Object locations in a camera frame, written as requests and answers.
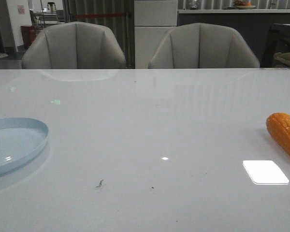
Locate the white cabinet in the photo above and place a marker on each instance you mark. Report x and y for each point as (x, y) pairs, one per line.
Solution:
(151, 19)

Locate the red barrier belt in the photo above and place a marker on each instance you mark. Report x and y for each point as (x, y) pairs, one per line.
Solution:
(82, 16)

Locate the beige cushion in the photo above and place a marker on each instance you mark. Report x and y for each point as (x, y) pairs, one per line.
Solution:
(282, 59)

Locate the grey upholstered chair left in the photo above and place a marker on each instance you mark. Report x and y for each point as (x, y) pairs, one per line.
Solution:
(75, 45)

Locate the orange plastic corn cob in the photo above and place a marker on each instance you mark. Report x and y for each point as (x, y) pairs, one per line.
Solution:
(278, 126)

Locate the red trash bin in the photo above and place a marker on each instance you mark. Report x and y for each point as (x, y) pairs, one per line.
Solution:
(28, 35)

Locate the light blue round plate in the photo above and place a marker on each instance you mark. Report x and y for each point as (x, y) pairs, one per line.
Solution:
(21, 140)

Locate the grey upholstered chair right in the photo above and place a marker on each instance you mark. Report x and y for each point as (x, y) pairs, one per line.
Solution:
(203, 46)

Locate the pink wall sign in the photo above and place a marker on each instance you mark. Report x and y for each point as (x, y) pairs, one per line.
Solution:
(21, 9)

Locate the fruit bowl on counter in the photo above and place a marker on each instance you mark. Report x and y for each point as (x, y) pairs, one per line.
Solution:
(240, 4)

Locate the grey upholstered chair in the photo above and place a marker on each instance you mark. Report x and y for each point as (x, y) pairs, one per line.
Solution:
(203, 46)
(75, 45)

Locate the grey counter with white top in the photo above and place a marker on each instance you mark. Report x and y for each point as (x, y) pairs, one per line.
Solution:
(252, 24)

